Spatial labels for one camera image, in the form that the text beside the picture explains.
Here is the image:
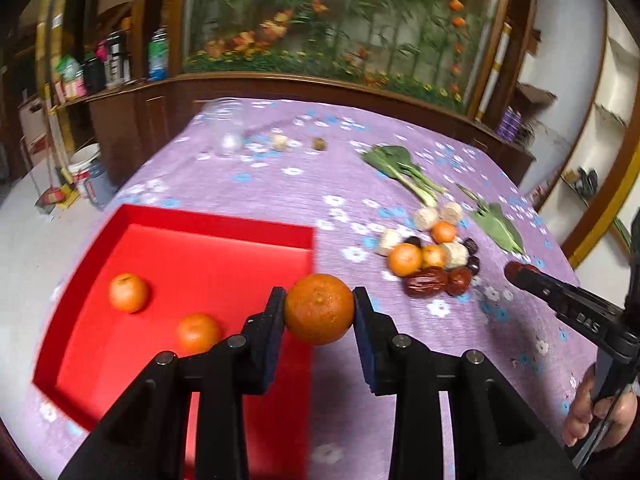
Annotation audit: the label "small red date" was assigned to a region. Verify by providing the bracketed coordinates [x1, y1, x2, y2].
[503, 261, 538, 285]

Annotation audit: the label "dark orange tangerine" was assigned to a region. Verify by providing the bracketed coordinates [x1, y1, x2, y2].
[283, 273, 355, 346]

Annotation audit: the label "beige yam chunk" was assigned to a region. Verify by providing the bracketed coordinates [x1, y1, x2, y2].
[375, 229, 404, 257]
[413, 207, 439, 232]
[439, 242, 469, 270]
[439, 202, 463, 226]

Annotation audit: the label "right hand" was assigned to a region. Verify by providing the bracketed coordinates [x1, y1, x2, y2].
[562, 364, 638, 451]

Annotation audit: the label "large wrinkled red date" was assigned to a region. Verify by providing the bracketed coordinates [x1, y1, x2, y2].
[402, 266, 448, 298]

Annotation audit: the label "dark plum right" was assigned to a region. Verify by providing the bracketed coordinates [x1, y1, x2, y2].
[466, 255, 480, 275]

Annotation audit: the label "dark plum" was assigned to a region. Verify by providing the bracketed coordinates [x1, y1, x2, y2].
[466, 255, 480, 275]
[404, 236, 422, 248]

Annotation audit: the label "large orange tangerine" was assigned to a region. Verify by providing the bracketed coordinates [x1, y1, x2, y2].
[386, 243, 423, 278]

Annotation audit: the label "round red date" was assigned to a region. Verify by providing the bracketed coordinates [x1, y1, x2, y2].
[446, 266, 473, 297]

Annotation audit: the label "green leaf vegetable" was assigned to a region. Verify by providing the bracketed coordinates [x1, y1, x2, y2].
[457, 184, 525, 256]

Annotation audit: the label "red tray box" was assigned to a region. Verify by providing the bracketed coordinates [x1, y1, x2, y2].
[31, 202, 317, 480]

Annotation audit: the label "dark plum left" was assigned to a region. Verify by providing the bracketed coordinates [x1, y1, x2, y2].
[404, 236, 422, 248]

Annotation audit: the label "purple floral tablecloth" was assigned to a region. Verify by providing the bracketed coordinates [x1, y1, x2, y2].
[1, 100, 596, 479]

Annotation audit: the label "purple bottles on shelf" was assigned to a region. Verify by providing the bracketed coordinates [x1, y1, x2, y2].
[496, 106, 522, 142]

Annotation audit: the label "green bok choy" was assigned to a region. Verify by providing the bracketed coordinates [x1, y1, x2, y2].
[360, 145, 446, 207]

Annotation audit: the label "small green olive fruit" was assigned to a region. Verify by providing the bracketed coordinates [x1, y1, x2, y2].
[312, 136, 326, 152]

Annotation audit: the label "clear plastic cup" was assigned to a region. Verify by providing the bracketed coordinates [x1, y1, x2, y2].
[202, 98, 245, 157]

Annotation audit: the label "white plastic bucket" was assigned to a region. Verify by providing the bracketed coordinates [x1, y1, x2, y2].
[68, 143, 115, 209]

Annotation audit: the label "glass plant display cabinet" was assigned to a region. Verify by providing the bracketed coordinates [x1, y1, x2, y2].
[181, 0, 499, 112]

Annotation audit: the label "steel thermos kettle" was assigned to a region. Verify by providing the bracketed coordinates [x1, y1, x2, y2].
[105, 30, 131, 89]

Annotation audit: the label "green plastic bottle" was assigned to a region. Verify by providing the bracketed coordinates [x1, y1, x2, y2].
[149, 27, 169, 81]

